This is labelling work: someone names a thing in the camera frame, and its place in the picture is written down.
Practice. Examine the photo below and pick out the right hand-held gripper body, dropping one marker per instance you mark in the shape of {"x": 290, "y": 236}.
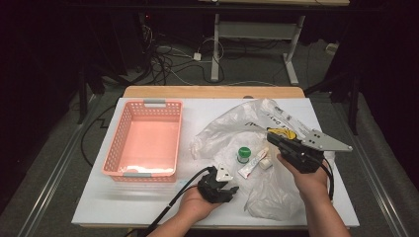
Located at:
{"x": 301, "y": 158}

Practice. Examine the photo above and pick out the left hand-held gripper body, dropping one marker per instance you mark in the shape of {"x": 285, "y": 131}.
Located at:
{"x": 212, "y": 191}

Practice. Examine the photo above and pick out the white ointment tube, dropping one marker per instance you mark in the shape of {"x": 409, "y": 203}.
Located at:
{"x": 252, "y": 166}

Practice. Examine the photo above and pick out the green-lid small jar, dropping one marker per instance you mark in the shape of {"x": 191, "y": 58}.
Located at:
{"x": 244, "y": 152}

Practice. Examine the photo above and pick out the clear smiley-print plastic bag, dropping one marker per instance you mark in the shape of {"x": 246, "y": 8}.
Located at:
{"x": 273, "y": 197}

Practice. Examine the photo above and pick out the pink perforated plastic basket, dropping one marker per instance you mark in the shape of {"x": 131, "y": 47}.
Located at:
{"x": 145, "y": 131}

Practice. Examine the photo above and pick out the person's left hand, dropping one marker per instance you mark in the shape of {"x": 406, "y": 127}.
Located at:
{"x": 196, "y": 205}

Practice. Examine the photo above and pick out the person's right hand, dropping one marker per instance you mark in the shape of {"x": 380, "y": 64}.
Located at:
{"x": 311, "y": 187}

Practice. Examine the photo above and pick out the black metal stand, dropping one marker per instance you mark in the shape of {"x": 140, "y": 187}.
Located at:
{"x": 353, "y": 98}
{"x": 82, "y": 95}

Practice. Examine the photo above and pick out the white power adapter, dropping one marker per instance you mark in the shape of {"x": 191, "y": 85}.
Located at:
{"x": 197, "y": 56}

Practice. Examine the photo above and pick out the aluminium floor rail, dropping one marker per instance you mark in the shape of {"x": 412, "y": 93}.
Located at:
{"x": 378, "y": 187}
{"x": 52, "y": 184}

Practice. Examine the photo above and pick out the grey metal frame desk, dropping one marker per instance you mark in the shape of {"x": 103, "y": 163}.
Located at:
{"x": 257, "y": 29}

